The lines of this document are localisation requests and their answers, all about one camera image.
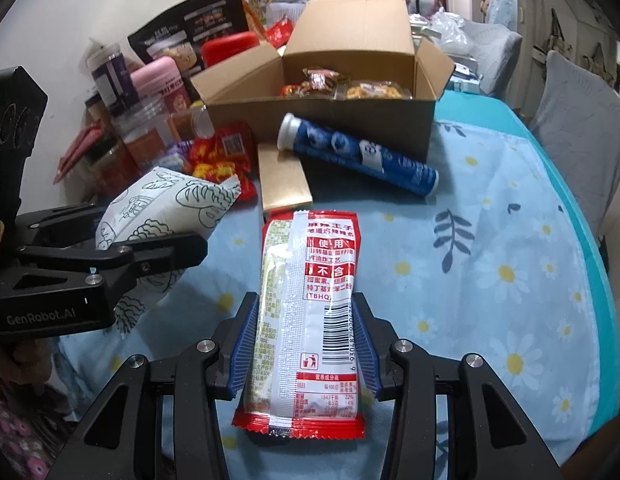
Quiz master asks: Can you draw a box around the silver purple foil packet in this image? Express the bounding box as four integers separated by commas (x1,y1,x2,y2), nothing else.
152,141,194,174

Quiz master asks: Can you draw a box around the white line-drawn snack bag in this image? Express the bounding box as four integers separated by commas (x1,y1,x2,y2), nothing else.
95,167,240,336

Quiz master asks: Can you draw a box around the large open cardboard box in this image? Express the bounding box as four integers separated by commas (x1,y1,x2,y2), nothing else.
192,0,454,162

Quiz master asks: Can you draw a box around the blue tablet tube white cap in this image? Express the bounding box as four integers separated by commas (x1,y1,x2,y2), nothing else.
276,113,439,197

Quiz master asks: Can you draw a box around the dark purple labelled jar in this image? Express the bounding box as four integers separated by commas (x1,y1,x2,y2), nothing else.
86,44,139,118

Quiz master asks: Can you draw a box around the packaged yellow waffle snack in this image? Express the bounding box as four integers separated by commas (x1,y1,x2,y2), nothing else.
335,80,412,100

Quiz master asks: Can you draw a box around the grey padded chair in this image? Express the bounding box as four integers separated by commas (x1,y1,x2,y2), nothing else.
530,51,620,236

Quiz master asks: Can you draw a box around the red plastic container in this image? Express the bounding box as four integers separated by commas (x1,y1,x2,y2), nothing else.
202,32,260,68

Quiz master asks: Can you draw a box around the tipped clear brown jar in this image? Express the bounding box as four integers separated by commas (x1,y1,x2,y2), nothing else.
170,106,214,141

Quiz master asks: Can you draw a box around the grey cushion on sofa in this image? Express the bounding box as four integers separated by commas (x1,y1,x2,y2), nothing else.
463,21,523,101

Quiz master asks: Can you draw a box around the clear jar orange label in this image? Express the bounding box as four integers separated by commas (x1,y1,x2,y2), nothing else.
112,96,178,171

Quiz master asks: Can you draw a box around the pink lidded bottle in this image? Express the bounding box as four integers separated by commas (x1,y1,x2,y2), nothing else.
131,56,191,113

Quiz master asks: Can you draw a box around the black printed snack bag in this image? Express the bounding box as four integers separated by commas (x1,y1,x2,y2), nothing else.
128,0,266,78

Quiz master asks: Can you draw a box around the blue floral tablecloth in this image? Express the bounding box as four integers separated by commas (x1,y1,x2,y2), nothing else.
55,92,620,479

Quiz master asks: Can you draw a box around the red white noodle snack packet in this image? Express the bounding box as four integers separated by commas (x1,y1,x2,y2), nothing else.
233,210,365,440

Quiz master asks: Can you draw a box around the red yellow-print snack bag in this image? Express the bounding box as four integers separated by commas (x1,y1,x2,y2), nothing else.
188,122,257,200

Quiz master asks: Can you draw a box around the small gold cardboard box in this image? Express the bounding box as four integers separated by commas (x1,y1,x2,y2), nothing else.
257,143,313,219

